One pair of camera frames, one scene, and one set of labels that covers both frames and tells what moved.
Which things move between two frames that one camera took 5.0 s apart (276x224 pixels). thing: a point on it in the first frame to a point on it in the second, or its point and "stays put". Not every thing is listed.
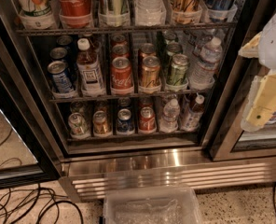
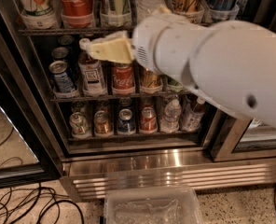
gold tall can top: [186, 4] stays put
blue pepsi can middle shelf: [62, 80] stays put
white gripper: [274, 44] to [144, 44]
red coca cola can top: [75, 4] stays put
